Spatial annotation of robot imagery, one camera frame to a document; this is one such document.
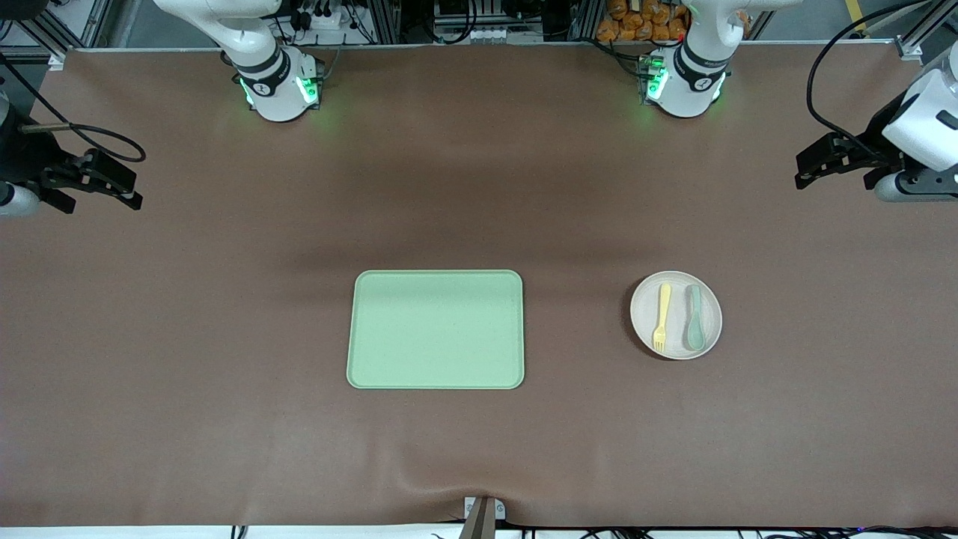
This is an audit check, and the cream round plate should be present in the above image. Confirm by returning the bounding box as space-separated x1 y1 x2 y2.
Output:
629 270 724 361

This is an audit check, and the yellow plastic fork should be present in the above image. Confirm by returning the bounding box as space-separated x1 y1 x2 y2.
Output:
653 283 673 353

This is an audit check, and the brown table mat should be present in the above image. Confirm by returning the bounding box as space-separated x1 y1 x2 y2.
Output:
0 45 958 529

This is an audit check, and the pale green plastic spoon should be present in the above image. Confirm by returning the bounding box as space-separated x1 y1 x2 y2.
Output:
686 284 707 352

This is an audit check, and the bag of orange items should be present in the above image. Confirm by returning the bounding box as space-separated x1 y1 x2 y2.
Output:
597 0 690 43

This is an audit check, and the light green rectangular tray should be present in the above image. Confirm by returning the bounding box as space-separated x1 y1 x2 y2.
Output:
346 269 525 391

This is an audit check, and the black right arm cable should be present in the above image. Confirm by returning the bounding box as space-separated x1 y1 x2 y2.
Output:
0 52 147 164

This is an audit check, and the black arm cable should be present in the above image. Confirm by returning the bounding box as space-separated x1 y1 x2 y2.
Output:
0 52 147 164
806 0 930 144

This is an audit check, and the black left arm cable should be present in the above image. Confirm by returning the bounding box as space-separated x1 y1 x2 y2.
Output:
806 0 930 144

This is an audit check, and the aluminium frame strut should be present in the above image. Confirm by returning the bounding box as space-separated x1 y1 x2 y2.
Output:
0 0 113 72
894 0 958 62

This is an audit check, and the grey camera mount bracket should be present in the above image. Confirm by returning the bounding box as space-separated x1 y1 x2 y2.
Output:
463 496 507 539

